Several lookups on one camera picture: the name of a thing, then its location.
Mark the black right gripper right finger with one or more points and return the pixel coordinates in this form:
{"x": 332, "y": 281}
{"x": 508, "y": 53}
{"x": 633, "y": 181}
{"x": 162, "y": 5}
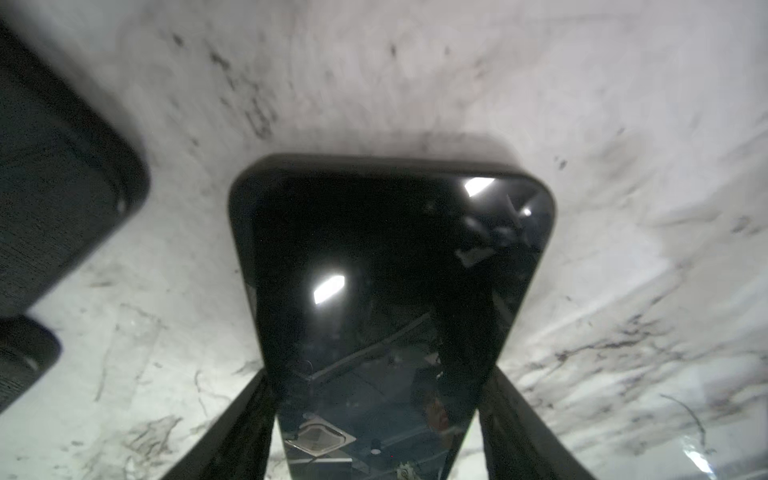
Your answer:
{"x": 517, "y": 443}

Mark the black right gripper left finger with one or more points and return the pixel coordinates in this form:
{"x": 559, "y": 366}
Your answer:
{"x": 237, "y": 445}

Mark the black phone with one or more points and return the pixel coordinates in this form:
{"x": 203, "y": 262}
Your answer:
{"x": 382, "y": 293}
{"x": 68, "y": 179}
{"x": 28, "y": 351}

